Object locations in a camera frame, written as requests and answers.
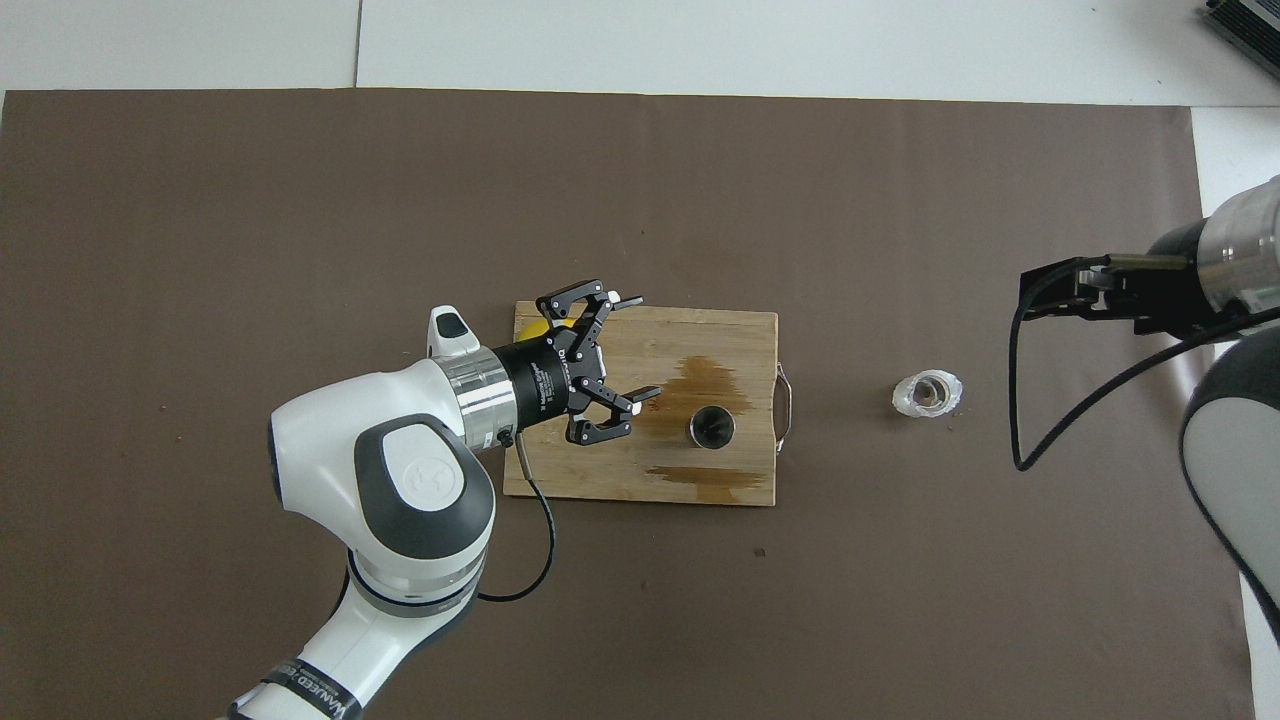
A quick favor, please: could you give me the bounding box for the brown paper table mat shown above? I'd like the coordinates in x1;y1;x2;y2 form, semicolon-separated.
0;88;1256;720

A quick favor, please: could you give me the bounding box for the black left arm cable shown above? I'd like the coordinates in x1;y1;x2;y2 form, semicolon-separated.
478;430;557;603

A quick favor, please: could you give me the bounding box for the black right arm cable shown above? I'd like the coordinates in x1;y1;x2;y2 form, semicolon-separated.
1008;255;1280;471

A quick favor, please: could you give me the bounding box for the wooden cutting board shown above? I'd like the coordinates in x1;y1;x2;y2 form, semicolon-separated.
502;301;779;507

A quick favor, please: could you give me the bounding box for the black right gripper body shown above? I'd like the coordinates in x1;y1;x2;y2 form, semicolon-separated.
1130;222;1216;336

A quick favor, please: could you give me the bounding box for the black ribbed device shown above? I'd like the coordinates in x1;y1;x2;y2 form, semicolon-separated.
1203;0;1280;53

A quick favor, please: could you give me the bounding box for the metal double jigger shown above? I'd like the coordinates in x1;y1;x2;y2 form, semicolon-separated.
688;404;736;451

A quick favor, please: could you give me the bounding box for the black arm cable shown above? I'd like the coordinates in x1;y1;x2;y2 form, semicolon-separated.
1008;255;1280;471
478;430;557;603

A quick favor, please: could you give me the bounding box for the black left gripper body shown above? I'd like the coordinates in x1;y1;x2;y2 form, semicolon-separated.
492;335;601;431

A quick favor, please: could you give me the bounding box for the cutting board cord loop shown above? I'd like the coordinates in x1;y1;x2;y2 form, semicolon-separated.
773;362;794;453

